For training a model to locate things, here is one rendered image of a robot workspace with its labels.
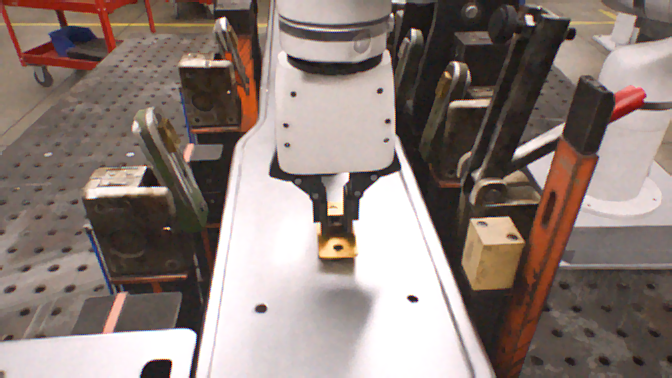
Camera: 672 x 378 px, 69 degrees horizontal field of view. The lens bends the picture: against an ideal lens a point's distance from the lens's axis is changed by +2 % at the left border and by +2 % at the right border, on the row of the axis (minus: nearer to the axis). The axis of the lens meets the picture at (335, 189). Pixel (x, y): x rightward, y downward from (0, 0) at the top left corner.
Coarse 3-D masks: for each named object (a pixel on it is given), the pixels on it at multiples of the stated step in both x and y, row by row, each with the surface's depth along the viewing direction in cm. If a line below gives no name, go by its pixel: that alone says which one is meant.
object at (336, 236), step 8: (328, 208) 50; (336, 208) 51; (328, 216) 48; (336, 216) 48; (328, 224) 47; (336, 224) 47; (344, 224) 47; (320, 232) 47; (328, 232) 47; (336, 232) 47; (344, 232) 47; (320, 240) 46; (328, 240) 46; (336, 240) 46; (344, 240) 46; (352, 240) 46; (320, 248) 45; (328, 248) 45; (344, 248) 45; (352, 248) 45; (320, 256) 44; (328, 256) 44; (336, 256) 44; (344, 256) 44; (352, 256) 44
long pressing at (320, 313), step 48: (240, 144) 64; (240, 192) 55; (288, 192) 55; (336, 192) 55; (384, 192) 55; (240, 240) 48; (288, 240) 48; (384, 240) 48; (432, 240) 47; (240, 288) 43; (288, 288) 43; (336, 288) 43; (384, 288) 43; (432, 288) 43; (240, 336) 38; (288, 336) 38; (336, 336) 38; (384, 336) 38; (432, 336) 38
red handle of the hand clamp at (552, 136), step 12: (624, 96) 41; (636, 96) 41; (624, 108) 41; (636, 108) 42; (612, 120) 42; (552, 132) 44; (528, 144) 44; (540, 144) 43; (552, 144) 43; (516, 156) 44; (528, 156) 44; (540, 156) 44; (480, 168) 46; (516, 168) 44
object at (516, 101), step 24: (504, 24) 36; (528, 24) 37; (552, 24) 36; (528, 48) 37; (552, 48) 37; (504, 72) 41; (528, 72) 38; (504, 96) 42; (528, 96) 39; (504, 120) 40; (528, 120) 40; (480, 144) 45; (504, 144) 42; (504, 168) 43
